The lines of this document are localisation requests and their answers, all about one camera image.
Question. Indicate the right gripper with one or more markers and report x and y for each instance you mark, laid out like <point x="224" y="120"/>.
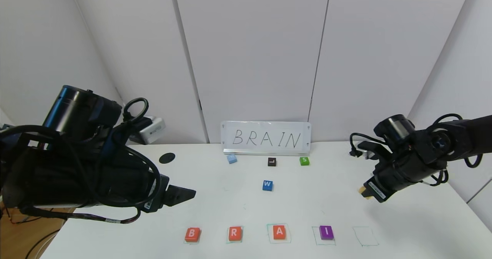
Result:
<point x="377" y="190"/>

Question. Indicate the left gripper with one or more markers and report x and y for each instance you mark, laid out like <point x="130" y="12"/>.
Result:
<point x="158" y="196"/>

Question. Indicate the yellow letter block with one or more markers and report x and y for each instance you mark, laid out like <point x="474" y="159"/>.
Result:
<point x="363" y="191"/>

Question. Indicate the orange block letter R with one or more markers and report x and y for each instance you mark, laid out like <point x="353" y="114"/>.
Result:
<point x="235" y="233"/>

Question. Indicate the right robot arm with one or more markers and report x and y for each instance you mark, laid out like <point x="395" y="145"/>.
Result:
<point x="461" y="140"/>

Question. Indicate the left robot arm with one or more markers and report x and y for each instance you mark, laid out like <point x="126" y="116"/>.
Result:
<point x="57" y="174"/>

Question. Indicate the black table grommet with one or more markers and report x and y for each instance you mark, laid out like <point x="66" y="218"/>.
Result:
<point x="167" y="158"/>

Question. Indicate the orange block letter B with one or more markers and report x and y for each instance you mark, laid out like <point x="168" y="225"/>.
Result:
<point x="192" y="234"/>

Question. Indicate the light blue letter block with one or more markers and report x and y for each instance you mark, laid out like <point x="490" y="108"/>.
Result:
<point x="232" y="159"/>

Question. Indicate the purple block letter I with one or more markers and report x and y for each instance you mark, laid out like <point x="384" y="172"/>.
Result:
<point x="326" y="232"/>

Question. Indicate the green block letter S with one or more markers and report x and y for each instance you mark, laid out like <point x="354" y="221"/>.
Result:
<point x="305" y="161"/>

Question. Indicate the blue block letter W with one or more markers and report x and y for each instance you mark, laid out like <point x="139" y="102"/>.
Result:
<point x="268" y="185"/>

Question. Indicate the black block letter L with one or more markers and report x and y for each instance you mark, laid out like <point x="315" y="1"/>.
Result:
<point x="272" y="161"/>

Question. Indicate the orange block letter A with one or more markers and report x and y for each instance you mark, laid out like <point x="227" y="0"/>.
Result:
<point x="279" y="231"/>

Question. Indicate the white BRAIN sign board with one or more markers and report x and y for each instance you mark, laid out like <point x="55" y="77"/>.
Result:
<point x="269" y="138"/>

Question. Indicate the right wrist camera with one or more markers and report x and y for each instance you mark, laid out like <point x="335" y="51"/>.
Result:
<point x="367" y="149"/>

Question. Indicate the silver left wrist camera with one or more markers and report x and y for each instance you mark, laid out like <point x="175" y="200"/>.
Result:
<point x="153" y="130"/>

